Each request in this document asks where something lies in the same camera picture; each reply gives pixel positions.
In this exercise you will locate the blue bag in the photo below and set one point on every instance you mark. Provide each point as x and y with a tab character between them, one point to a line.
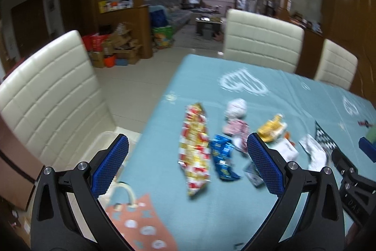
158	15

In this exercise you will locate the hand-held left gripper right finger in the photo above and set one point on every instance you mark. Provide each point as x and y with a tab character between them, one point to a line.
264	164

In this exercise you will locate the wooden partition with column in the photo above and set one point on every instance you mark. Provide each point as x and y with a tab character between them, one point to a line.
138	24

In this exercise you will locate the orange bucket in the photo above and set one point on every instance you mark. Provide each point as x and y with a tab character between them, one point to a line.
109	62

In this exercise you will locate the pink snack wrapper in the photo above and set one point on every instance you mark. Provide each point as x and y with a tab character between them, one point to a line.
235	127

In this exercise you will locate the brown wooden door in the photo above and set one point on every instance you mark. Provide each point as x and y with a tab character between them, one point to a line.
29	27

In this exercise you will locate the white tissue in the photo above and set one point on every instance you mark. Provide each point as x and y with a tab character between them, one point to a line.
235	108

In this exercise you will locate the coffee table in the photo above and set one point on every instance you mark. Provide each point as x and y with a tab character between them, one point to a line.
208	27

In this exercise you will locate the yellow box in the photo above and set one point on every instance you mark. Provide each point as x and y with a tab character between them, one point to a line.
102	6

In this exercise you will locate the small brown cardboard box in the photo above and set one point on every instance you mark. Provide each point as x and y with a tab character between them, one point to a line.
96	59

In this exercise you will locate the clear plastic wrapper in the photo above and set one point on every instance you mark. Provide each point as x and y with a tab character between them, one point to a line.
253	176

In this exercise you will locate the colourful woven bag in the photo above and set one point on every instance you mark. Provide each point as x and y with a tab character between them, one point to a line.
163	37

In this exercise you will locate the row of bottles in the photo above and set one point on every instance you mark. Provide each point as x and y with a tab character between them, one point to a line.
120	5

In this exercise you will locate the long red yellow snack wrapper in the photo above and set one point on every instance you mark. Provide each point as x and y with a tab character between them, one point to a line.
195	151

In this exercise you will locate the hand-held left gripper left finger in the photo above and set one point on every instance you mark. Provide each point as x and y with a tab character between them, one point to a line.
110	164

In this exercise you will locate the white paper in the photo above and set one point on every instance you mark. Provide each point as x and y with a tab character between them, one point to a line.
312	151

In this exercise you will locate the red shopping bags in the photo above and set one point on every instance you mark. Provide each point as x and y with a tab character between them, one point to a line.
92	42

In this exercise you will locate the orange paper bag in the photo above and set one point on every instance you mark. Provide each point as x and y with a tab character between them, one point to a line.
138	218

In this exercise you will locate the blue snack wrapper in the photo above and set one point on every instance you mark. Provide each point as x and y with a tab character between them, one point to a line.
221	154

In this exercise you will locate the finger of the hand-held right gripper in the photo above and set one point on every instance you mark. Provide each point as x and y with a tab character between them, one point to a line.
342	161
367	148

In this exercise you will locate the grey sofa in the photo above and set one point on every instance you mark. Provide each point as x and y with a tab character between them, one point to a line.
177	18

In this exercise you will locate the pile of cardboard boxes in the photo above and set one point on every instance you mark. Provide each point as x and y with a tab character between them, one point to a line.
124	43

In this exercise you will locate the large cream padded chair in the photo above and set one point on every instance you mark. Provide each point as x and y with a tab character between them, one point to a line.
50	92

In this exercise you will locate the white paper card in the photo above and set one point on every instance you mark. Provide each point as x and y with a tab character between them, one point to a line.
289	151

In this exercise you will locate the teal printed tablecloth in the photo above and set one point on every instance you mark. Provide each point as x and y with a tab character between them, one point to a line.
264	104

